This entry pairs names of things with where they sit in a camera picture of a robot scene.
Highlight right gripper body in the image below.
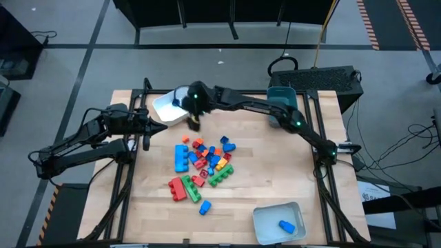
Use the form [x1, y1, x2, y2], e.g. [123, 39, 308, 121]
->
[184, 81, 216, 132]

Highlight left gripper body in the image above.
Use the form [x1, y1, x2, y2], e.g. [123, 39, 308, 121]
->
[134, 107, 152, 152]

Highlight white plastic bin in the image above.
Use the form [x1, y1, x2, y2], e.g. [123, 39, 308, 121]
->
[152, 85, 194, 127]

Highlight large blue toy block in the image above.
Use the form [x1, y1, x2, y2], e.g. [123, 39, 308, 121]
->
[174, 144, 190, 174]

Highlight large red toy block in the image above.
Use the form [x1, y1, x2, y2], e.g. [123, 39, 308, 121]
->
[167, 176, 188, 203]

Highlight long green toy block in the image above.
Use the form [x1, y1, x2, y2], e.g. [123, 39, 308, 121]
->
[207, 163, 235, 188]
[181, 174, 202, 204]

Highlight light grey plastic bin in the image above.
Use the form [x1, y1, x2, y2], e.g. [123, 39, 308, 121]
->
[252, 201, 308, 247]

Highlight teal plastic bin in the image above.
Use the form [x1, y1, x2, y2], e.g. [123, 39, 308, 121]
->
[266, 85, 298, 129]

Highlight black folding partition screen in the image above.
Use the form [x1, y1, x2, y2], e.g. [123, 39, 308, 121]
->
[112, 0, 340, 41]

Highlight black hazard-striped floor mat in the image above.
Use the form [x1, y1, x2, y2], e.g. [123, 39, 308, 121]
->
[36, 183, 91, 247]
[356, 0, 441, 52]

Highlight black mesh computer tower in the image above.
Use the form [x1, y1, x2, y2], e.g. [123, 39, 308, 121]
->
[268, 65, 365, 114]

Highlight black equipment case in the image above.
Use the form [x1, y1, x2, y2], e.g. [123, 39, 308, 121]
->
[0, 81, 22, 138]

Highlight black equipment cart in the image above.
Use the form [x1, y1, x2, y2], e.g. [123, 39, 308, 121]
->
[0, 3, 45, 82]

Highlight white printed paper sheet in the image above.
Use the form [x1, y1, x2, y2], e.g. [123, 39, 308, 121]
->
[357, 180, 397, 230]

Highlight black stand beam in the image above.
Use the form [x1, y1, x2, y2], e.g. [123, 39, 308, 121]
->
[361, 185, 441, 216]

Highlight black caster wheel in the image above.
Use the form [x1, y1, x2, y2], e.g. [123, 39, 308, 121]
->
[425, 70, 441, 85]

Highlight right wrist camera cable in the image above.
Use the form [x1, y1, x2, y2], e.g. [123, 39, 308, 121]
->
[171, 85, 191, 108]

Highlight black aluminium table frame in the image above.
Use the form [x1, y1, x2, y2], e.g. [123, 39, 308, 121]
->
[81, 77, 372, 247]

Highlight black looped floor cable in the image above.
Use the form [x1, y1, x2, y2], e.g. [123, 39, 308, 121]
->
[267, 21, 299, 78]

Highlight yellow hanging cable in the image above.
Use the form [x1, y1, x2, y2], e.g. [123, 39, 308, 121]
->
[311, 0, 340, 69]

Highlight tangled black floor cables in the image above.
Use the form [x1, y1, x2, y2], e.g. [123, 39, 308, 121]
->
[396, 122, 441, 172]

